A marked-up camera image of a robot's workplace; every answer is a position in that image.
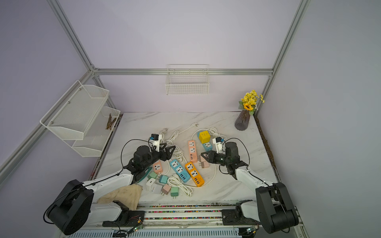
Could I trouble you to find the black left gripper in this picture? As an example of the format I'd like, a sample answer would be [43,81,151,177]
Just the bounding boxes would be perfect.
[143,143,175,170]

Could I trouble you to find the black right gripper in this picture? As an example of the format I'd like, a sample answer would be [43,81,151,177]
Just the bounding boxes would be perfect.
[202,150,231,166]

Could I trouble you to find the white USB charger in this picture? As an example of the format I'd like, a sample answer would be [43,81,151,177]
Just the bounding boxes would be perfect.
[145,178,156,191]

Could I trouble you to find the beige plug adapter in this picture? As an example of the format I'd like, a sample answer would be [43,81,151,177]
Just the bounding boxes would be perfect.
[200,161,210,169]
[198,155,206,162]

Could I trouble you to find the grey white plug adapter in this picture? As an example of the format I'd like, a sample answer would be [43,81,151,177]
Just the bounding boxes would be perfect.
[150,183,163,194]

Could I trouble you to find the dusty pink plug adapter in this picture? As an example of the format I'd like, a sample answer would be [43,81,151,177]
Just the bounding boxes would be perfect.
[161,184,172,195]

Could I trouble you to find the bright green plug adapter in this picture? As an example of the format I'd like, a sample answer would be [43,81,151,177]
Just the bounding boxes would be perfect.
[170,186,179,197]

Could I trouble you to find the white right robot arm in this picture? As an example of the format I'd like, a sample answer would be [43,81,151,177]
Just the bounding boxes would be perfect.
[201,142,299,234]

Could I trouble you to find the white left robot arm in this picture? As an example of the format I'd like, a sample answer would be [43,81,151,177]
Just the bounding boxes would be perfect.
[43,143,175,235]

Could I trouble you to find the teal plug adapter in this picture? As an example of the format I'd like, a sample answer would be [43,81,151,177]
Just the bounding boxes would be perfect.
[159,175,169,184]

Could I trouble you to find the yellow cube socket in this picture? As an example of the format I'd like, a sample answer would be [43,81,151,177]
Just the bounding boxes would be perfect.
[198,131,210,144]

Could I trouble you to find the short pink power strip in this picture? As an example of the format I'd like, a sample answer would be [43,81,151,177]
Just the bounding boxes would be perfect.
[152,160,163,175]

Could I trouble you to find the teal power strip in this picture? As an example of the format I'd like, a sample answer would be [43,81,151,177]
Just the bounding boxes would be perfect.
[202,142,213,151]

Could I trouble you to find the purple ribbed glass vase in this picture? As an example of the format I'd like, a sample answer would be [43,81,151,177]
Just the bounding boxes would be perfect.
[234,110,251,131]

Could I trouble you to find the orange power strip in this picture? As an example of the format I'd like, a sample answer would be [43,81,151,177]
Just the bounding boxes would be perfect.
[185,162,204,187]

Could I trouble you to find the beige cloth glove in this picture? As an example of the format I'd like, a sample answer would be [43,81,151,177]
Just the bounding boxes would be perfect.
[96,184,142,211]

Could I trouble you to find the brown sticks on shelf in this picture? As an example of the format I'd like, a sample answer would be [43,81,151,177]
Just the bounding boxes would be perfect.
[106,114,117,130]

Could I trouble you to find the yellow artificial flower bouquet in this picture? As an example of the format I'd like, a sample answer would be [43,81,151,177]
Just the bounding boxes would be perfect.
[238,90,265,115]

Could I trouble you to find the white mesh two-tier shelf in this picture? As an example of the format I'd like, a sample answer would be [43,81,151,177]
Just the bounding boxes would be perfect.
[40,81,120,157]

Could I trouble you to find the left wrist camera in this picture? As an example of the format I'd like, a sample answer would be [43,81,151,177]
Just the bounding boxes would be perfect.
[149,134,162,152]

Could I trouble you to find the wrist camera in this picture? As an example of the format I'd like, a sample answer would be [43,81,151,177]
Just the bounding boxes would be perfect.
[212,137,224,154]
[149,134,162,152]

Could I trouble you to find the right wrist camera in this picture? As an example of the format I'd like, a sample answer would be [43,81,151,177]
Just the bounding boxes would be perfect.
[212,137,224,154]

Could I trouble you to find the white coiled cable right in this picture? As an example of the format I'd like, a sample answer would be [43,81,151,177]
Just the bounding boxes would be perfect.
[205,127,227,142]

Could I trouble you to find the white coiled cable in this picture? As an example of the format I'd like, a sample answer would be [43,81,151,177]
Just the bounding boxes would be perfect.
[165,121,199,163]
[205,127,227,142]

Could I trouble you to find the white coiled cable left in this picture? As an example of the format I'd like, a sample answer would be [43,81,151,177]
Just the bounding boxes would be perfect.
[165,121,199,163]

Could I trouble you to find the white bundled cable front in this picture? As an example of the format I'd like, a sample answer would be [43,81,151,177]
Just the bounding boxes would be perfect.
[167,174,194,197]

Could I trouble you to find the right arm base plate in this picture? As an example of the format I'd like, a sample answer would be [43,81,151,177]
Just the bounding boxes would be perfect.
[221,205,258,226]

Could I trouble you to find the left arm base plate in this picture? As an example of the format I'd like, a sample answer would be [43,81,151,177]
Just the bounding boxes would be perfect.
[102,210,145,227]

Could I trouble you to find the white wire wall basket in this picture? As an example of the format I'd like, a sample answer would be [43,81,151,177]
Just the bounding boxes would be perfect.
[165,64,210,95]

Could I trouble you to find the aluminium frame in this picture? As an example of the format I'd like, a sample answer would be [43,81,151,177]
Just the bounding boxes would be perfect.
[0,0,312,238]

